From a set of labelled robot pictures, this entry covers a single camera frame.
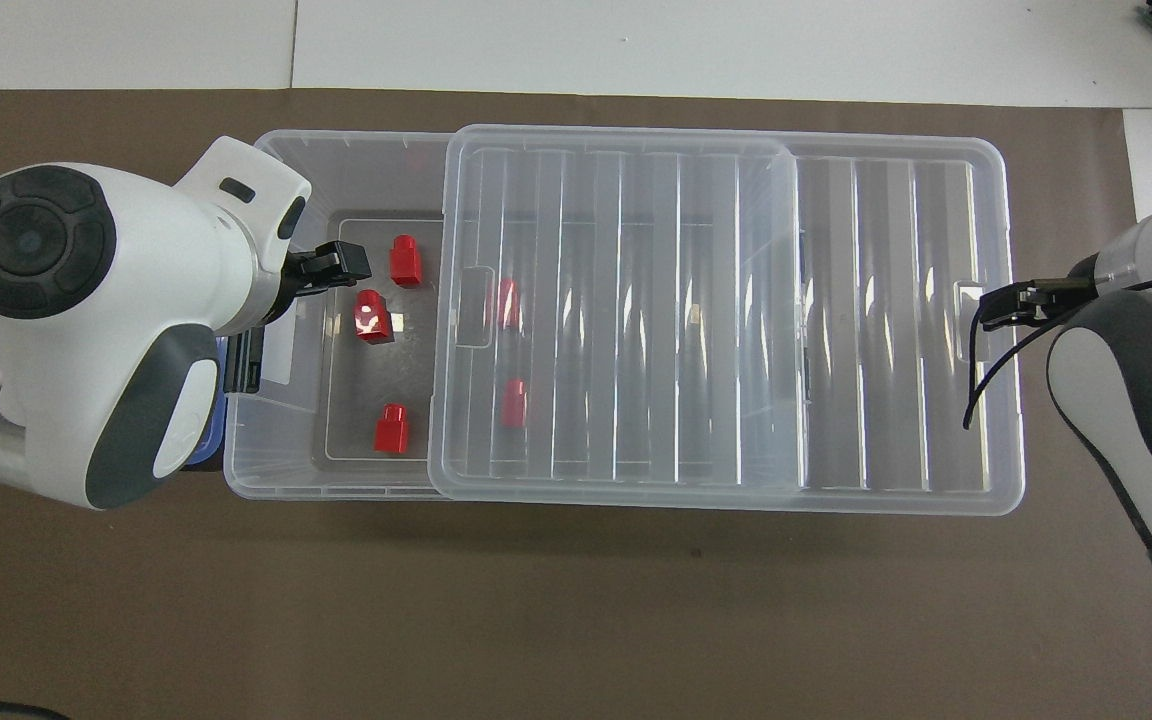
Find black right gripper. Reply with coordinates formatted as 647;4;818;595
980;255;1103;332

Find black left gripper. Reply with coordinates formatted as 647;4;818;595
281;242;373;299

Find clear ribbed plastic lid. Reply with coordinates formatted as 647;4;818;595
429;124;1027;517

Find clear plastic storage box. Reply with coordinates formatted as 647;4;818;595
224;130;832;499

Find blue plastic tray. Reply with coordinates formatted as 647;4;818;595
181;335;229;469

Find brown paper table mat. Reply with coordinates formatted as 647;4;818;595
0;88;1152;720

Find black box latch handle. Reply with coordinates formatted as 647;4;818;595
224;328;267;396

